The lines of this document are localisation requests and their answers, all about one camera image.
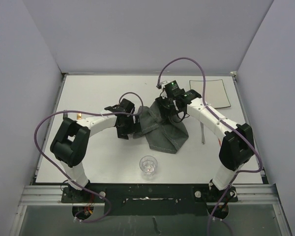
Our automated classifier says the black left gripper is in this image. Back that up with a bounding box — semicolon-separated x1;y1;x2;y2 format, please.
117;114;141;140

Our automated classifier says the grey cloth placemat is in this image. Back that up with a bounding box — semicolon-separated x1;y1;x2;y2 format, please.
133;102;189;154

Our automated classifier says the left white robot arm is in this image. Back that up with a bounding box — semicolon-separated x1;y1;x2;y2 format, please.
50;114;140;202

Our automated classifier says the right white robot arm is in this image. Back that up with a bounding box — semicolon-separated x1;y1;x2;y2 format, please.
155;89;254;201

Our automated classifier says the silver table knife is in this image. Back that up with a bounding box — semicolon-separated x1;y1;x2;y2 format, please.
200;122;206;145

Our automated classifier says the white rectangular plate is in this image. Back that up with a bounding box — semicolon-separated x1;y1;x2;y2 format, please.
189;79;231;109

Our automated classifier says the clear plastic cup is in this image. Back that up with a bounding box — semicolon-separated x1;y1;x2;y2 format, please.
139;155;158;181

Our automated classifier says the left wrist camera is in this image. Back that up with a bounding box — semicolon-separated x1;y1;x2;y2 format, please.
104;98;135;115

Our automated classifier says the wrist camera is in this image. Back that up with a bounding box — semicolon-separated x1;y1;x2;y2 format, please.
104;98;135;115
156;80;185;98

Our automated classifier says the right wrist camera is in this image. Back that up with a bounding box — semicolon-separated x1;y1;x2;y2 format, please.
156;80;185;98

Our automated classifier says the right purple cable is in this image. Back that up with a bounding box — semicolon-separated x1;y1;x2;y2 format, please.
157;57;263;236

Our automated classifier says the purple cable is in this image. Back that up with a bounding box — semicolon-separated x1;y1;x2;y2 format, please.
157;57;263;236
33;92;143;224

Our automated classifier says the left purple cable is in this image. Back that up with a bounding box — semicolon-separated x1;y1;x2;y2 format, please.
33;92;143;224

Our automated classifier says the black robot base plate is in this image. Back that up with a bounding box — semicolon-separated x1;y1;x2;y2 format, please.
61;183;238;220

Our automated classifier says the aluminium frame rail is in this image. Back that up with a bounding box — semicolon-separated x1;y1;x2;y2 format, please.
19;184;277;206

